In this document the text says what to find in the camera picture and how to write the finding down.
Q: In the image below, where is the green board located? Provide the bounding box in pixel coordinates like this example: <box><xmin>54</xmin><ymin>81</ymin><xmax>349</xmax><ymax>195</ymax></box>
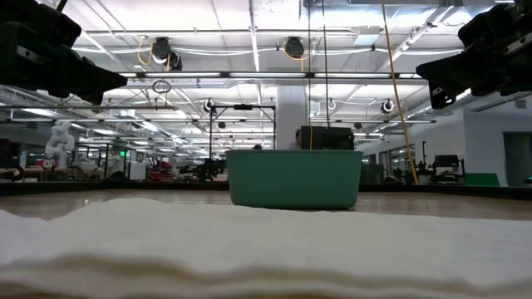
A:
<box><xmin>465</xmin><ymin>172</ymin><xmax>500</xmax><ymax>187</ymax></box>

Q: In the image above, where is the yellow hanging cable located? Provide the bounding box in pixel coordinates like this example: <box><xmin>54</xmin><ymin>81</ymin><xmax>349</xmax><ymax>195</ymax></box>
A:
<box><xmin>381</xmin><ymin>0</ymin><xmax>420</xmax><ymax>186</ymax></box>

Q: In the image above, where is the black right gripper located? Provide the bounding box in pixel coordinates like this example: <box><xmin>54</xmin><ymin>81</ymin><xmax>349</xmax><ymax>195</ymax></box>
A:
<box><xmin>416</xmin><ymin>0</ymin><xmax>532</xmax><ymax>110</ymax></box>

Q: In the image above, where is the thick black hanging cable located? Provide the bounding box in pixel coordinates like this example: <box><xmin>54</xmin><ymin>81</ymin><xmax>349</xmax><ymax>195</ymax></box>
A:
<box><xmin>322</xmin><ymin>0</ymin><xmax>331</xmax><ymax>128</ymax></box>

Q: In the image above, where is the thin black hanging cable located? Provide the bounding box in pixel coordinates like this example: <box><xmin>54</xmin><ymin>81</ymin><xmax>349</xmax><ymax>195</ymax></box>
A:
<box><xmin>307</xmin><ymin>0</ymin><xmax>313</xmax><ymax>150</ymax></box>

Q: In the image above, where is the black aluminium table frame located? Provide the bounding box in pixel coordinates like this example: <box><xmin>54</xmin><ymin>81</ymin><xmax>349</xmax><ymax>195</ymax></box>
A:
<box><xmin>0</xmin><ymin>180</ymin><xmax>532</xmax><ymax>201</ymax></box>

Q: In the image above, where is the white folded cloth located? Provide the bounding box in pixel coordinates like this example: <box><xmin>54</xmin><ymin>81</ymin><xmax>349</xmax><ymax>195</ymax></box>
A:
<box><xmin>0</xmin><ymin>197</ymin><xmax>532</xmax><ymax>299</ymax></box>

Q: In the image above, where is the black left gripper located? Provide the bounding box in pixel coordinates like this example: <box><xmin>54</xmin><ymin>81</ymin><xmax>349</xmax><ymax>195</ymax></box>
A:
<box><xmin>0</xmin><ymin>0</ymin><xmax>127</xmax><ymax>105</ymax></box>

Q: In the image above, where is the white pillar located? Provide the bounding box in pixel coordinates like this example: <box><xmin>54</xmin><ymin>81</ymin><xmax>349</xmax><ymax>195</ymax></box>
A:
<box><xmin>275</xmin><ymin>85</ymin><xmax>309</xmax><ymax>150</ymax></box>

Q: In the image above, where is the black metal stand frame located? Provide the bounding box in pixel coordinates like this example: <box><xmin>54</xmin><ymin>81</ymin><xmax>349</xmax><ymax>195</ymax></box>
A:
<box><xmin>209</xmin><ymin>103</ymin><xmax>278</xmax><ymax>161</ymax></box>

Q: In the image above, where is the long ceiling light strip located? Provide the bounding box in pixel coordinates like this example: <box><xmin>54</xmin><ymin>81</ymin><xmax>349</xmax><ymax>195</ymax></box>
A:
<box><xmin>116</xmin><ymin>71</ymin><xmax>433</xmax><ymax>81</ymax></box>

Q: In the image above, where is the teal plastic container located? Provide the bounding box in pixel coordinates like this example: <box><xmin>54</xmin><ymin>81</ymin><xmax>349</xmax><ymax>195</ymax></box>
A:
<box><xmin>225</xmin><ymin>149</ymin><xmax>364</xmax><ymax>210</ymax></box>

